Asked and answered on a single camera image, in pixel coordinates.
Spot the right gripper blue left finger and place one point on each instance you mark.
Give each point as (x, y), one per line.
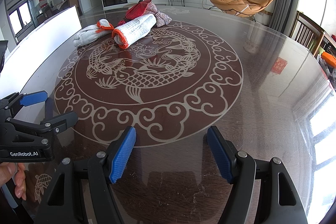
(104, 169)

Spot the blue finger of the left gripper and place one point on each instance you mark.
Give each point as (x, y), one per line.
(61, 122)
(33, 98)

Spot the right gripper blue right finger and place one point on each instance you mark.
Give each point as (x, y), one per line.
(239, 169)

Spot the white knit glove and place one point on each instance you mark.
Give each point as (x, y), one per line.
(92, 33)

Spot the white glove orange cuff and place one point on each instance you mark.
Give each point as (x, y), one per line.
(127, 34)

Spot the red gift pouch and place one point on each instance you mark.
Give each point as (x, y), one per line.
(135, 11)

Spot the floral fabric bow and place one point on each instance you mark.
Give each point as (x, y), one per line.
(161, 18)

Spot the person's left hand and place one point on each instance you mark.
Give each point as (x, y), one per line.
(9, 170)

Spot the white cardboard box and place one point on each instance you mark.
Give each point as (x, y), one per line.
(35, 48)

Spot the wooden dining chair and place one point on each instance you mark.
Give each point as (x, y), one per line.
(307, 33)

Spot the orange lounge chair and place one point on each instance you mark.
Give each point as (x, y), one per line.
(241, 8)

